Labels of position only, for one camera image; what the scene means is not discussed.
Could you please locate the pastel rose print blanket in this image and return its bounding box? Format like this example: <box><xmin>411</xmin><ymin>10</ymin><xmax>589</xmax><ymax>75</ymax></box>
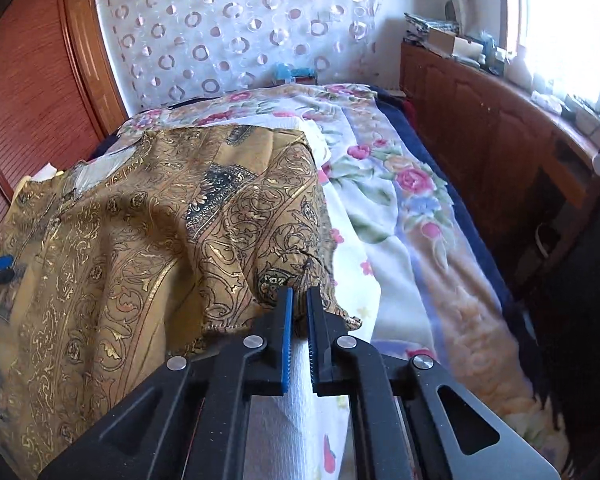
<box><xmin>115</xmin><ymin>82</ymin><xmax>571</xmax><ymax>461</ymax></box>

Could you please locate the window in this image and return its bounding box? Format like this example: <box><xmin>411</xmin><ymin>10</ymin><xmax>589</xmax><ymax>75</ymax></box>
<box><xmin>500</xmin><ymin>0</ymin><xmax>600</xmax><ymax>111</ymax></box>

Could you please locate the wooden side cabinet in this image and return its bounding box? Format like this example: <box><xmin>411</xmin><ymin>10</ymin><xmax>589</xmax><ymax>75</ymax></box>
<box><xmin>399</xmin><ymin>42</ymin><xmax>600</xmax><ymax>311</ymax></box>

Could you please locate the cardboard box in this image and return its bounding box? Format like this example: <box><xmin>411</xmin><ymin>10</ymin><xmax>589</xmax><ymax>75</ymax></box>
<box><xmin>427</xmin><ymin>27</ymin><xmax>483</xmax><ymax>58</ymax></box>

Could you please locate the wooden wardrobe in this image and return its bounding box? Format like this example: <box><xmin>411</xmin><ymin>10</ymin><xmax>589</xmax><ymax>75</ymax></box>
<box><xmin>0</xmin><ymin>0</ymin><xmax>128</xmax><ymax>256</ymax></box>

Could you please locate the gold patterned garment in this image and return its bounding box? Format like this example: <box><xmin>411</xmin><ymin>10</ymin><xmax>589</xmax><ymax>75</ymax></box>
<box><xmin>0</xmin><ymin>124</ymin><xmax>363</xmax><ymax>480</ymax></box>

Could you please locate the stack of papers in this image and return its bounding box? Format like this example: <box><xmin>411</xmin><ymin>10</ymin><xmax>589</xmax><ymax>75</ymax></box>
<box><xmin>404</xmin><ymin>11</ymin><xmax>461</xmax><ymax>43</ymax></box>

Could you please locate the white flower print bedsheet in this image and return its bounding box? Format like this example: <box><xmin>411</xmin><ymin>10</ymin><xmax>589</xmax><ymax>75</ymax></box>
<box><xmin>235</xmin><ymin>110</ymin><xmax>401</xmax><ymax>480</ymax></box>

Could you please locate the blue plastic object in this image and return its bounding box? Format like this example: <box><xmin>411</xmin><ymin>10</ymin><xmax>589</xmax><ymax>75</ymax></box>
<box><xmin>272</xmin><ymin>62</ymin><xmax>316</xmax><ymax>85</ymax></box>

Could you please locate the white circle pattern curtain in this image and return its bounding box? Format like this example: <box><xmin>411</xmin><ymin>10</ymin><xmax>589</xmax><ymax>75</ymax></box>
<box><xmin>94</xmin><ymin>0</ymin><xmax>391</xmax><ymax>111</ymax></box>

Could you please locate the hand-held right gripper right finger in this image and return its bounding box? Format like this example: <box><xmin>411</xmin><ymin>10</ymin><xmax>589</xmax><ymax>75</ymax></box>
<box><xmin>306</xmin><ymin>285</ymin><xmax>561</xmax><ymax>480</ymax></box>

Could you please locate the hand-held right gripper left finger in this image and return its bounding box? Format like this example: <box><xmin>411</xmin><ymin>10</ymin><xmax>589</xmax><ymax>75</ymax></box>
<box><xmin>37</xmin><ymin>286</ymin><xmax>296</xmax><ymax>480</ymax></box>

